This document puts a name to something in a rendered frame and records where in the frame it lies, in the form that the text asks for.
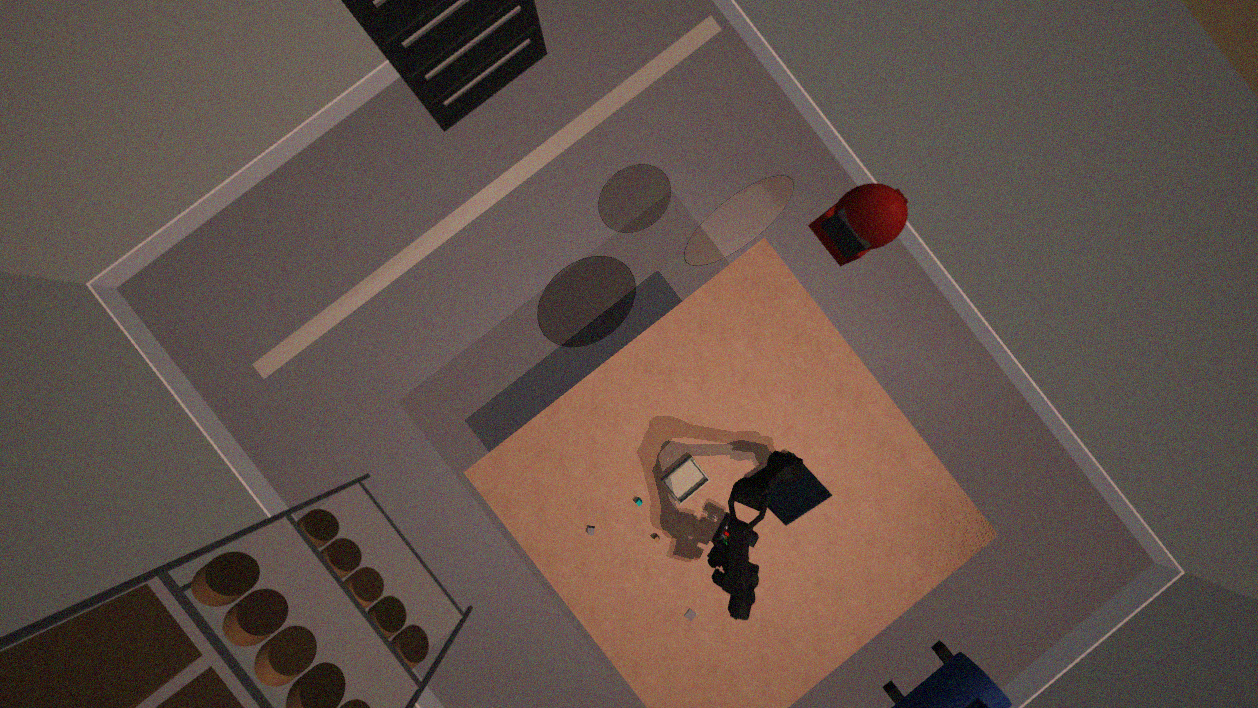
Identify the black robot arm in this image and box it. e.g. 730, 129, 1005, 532
707, 450, 803, 620

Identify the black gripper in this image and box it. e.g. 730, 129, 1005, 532
711, 529, 759, 587

